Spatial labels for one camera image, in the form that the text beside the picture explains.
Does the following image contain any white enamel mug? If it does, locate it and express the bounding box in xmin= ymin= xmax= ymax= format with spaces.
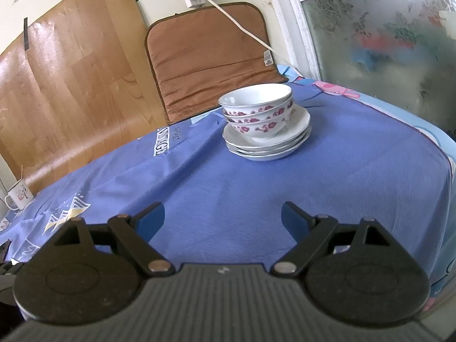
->
xmin=4 ymin=178 xmax=34 ymax=211

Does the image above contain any white floral bowl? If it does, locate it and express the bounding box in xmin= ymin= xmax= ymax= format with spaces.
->
xmin=218 ymin=84 xmax=292 ymax=110
xmin=223 ymin=99 xmax=294 ymax=124
xmin=228 ymin=110 xmax=293 ymax=138

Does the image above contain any frosted glass window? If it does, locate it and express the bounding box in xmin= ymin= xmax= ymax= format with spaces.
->
xmin=271 ymin=0 xmax=455 ymax=135

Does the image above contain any wooden laminate board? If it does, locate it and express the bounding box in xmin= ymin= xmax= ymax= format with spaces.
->
xmin=1 ymin=0 xmax=166 ymax=192

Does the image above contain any white power cable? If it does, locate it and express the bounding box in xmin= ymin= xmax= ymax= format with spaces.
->
xmin=179 ymin=0 xmax=290 ymax=66

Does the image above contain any blue patterned tablecloth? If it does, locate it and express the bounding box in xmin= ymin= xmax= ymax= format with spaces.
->
xmin=1 ymin=70 xmax=455 ymax=298

